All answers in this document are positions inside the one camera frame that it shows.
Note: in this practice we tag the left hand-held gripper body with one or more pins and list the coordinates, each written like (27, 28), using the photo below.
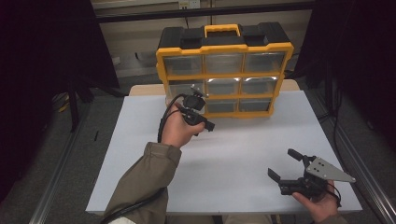
(193, 104)

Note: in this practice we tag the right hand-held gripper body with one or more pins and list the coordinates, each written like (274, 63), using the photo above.
(317, 176)

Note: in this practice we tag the yellow black organizer case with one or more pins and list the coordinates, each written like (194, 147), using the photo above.
(224, 42)

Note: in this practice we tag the person's left hand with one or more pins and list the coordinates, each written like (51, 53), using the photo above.
(176, 129)

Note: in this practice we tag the person's right hand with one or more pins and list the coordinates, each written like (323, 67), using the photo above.
(322, 208)

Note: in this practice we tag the set of clear drawers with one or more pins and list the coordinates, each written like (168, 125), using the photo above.
(223, 63)

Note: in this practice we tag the black horizontal bar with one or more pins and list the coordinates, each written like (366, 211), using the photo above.
(202, 11)

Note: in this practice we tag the small black marker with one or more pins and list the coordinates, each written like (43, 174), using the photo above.
(96, 136)

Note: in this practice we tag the black curtain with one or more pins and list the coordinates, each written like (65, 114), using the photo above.
(37, 62)
(364, 62)

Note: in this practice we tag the black metal stand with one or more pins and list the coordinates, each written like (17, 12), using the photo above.
(73, 105)

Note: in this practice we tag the metal floor rail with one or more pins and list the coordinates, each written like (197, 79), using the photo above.
(367, 183)
(59, 174)

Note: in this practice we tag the white wall outlet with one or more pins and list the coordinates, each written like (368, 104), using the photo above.
(189, 3)

